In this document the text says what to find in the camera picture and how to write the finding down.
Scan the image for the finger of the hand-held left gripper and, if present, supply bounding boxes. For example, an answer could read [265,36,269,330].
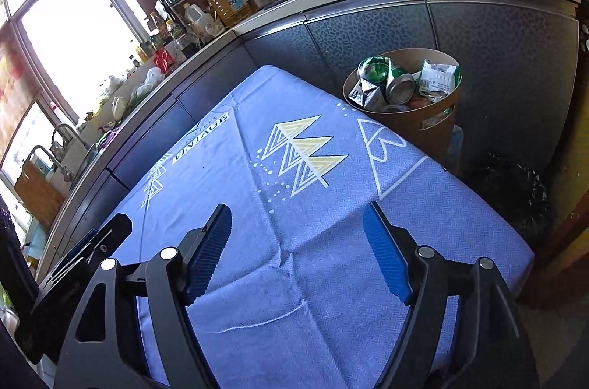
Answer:
[64,214,134,269]

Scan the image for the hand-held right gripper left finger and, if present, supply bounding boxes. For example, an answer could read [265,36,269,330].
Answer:
[54,202,233,389]

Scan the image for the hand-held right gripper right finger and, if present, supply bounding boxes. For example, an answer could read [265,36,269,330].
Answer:
[363,201,540,389]

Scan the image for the tan round waste bin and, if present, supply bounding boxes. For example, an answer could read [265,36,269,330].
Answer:
[343,47,462,173]

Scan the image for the green snack bag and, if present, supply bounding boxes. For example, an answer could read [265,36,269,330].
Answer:
[358,56,416,104]

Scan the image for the wooden cutting board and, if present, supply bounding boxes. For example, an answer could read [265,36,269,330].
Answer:
[14,161,65,228]

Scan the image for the blue printed tablecloth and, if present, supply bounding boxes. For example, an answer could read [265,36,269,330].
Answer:
[108,65,537,389]

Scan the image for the short steel faucet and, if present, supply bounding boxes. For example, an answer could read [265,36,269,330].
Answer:
[30,145,72,182]

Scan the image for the tall curved steel faucet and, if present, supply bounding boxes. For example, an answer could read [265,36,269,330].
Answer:
[50,123,90,155]

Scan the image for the black plastic bag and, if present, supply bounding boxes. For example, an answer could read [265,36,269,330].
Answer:
[462,152,553,245]

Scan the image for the clear plastic bag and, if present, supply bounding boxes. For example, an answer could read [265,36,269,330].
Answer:
[131,67,164,102]

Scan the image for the patterned window blind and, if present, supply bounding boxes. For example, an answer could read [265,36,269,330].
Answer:
[0,34,38,155]

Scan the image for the red packet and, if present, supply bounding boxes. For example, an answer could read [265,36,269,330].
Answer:
[153,48,174,72]

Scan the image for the row of sauce bottles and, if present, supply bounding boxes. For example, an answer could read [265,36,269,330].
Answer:
[129,14,185,65]

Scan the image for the dark kitchen cabinets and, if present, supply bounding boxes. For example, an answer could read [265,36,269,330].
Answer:
[34,0,583,279]

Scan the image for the white plastic jug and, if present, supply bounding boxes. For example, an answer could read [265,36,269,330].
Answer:
[184,2,217,42]

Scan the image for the yellow cooking oil bottle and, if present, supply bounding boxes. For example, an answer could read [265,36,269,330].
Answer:
[205,0,249,26]

